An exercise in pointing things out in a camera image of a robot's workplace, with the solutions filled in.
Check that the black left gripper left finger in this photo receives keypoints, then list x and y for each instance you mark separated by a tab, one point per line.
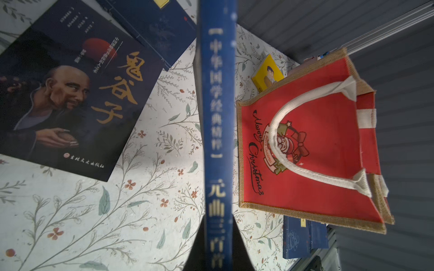
197	257

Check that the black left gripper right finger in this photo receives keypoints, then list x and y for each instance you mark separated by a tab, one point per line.
240	257

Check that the jute canvas Christmas bag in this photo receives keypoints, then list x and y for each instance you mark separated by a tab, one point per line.
307	148

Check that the blue book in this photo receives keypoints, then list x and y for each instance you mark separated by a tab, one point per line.
216	43
318	235
296	238
162	25

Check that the yellow cartoon book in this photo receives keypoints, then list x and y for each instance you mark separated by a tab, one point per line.
267	75

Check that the dark portrait book left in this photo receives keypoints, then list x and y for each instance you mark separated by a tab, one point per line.
73	86

